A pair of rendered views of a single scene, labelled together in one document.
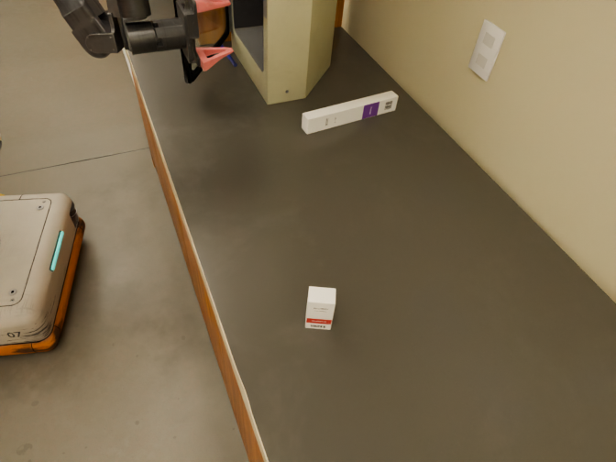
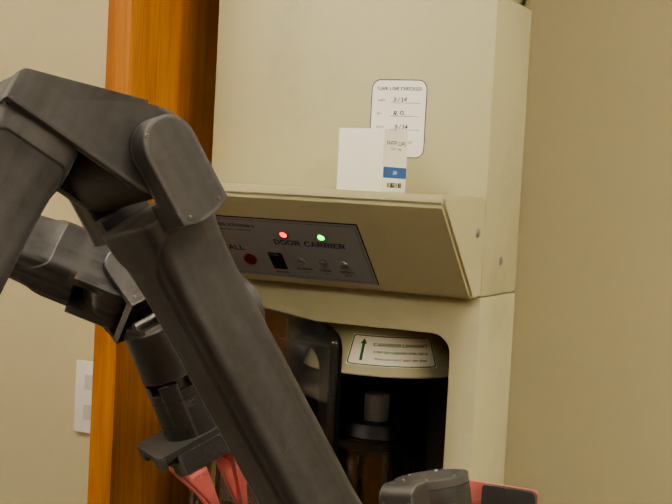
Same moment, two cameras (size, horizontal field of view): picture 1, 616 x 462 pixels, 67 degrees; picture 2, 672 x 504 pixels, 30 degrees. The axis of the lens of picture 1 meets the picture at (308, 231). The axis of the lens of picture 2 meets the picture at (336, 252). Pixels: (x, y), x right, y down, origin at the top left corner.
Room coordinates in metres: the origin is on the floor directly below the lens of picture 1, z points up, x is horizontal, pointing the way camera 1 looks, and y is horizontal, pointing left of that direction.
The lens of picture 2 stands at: (0.16, 1.00, 1.51)
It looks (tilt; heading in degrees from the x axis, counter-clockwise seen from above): 3 degrees down; 323
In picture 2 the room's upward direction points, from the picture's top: 3 degrees clockwise
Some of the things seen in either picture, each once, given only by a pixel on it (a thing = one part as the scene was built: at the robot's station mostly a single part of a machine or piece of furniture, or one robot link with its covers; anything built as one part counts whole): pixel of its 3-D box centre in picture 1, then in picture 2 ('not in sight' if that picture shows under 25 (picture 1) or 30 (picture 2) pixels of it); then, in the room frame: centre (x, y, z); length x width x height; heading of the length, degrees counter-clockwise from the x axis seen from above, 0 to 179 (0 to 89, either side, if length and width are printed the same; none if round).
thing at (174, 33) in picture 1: (172, 33); not in sight; (0.88, 0.30, 1.20); 0.07 x 0.07 x 0.10; 28
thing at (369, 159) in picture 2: not in sight; (372, 160); (1.12, 0.24, 1.54); 0.05 x 0.05 x 0.06; 23
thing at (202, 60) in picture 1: (210, 46); not in sight; (0.91, 0.24, 1.17); 0.09 x 0.07 x 0.07; 118
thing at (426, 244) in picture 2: not in sight; (313, 238); (1.18, 0.27, 1.46); 0.32 x 0.12 x 0.10; 27
